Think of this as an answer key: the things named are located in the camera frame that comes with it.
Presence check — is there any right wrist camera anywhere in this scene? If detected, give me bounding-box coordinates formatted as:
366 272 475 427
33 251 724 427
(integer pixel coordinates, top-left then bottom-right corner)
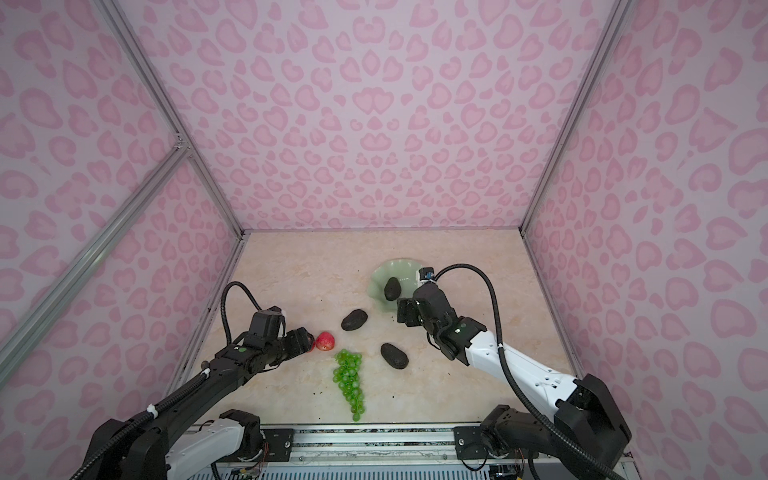
418 267 435 284

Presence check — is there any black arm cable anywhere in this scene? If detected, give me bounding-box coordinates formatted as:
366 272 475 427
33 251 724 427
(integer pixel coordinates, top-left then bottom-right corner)
433 262 625 480
220 280 265 348

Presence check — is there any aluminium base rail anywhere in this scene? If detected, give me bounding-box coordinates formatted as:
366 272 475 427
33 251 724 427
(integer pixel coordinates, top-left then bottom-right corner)
110 421 638 480

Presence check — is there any red apple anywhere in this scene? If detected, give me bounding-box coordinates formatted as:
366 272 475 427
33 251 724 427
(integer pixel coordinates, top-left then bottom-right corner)
313 331 336 351

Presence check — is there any aluminium frame diagonal bar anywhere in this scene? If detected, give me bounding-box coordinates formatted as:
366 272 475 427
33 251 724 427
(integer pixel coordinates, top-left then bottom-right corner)
1 141 189 385

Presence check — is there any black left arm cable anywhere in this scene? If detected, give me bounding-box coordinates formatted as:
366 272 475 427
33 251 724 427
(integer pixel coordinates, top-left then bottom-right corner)
220 280 265 348

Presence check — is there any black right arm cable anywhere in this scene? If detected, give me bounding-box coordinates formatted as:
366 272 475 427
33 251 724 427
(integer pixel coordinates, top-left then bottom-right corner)
433 262 625 480

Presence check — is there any dark avocado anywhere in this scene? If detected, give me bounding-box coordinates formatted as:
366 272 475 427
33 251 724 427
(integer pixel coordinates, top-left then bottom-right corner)
380 343 409 370
341 309 369 331
383 277 402 302

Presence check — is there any green grape bunch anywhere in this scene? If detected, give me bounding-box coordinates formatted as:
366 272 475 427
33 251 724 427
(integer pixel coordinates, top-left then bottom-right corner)
332 349 365 422

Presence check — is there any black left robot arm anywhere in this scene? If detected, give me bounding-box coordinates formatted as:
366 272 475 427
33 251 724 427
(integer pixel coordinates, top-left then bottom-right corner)
72 306 315 479

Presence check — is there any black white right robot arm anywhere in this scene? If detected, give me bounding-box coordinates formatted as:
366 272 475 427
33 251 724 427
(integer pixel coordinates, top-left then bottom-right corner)
397 282 632 479

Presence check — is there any light green scalloped fruit bowl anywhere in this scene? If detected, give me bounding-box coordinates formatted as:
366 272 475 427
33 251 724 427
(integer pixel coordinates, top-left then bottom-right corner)
367 258 424 314

